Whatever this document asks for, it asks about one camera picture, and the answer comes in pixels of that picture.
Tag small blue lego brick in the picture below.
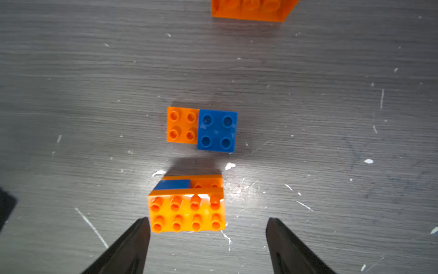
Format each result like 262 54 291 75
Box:
197 109 238 153

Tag orange 2x4 lego plate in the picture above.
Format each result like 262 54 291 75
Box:
162 175 223 188

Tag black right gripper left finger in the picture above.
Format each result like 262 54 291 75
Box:
83 218 151 274

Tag blue 2x2 lego brick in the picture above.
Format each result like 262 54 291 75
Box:
154 180 190 191

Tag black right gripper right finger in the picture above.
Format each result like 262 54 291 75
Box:
266 218 335 274

